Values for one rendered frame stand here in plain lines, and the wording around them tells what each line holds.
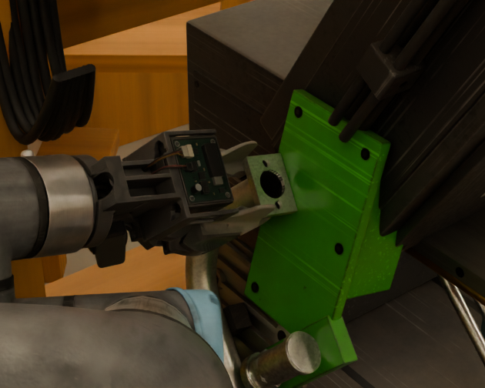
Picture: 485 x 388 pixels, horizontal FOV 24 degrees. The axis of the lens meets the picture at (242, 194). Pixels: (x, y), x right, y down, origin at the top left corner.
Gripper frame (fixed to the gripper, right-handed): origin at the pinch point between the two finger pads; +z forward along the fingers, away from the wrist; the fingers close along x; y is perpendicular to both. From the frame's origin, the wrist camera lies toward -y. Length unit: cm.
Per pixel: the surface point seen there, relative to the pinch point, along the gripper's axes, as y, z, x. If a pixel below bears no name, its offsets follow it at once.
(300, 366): -0.3, -0.2, -15.8
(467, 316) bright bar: 4.0, 17.9, -15.2
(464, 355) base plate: -10.3, 32.8, -18.3
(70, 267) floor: -170, 86, 32
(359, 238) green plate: 7.8, 2.9, -7.1
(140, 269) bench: -42.0, 15.7, 3.0
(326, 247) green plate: 4.1, 2.5, -6.7
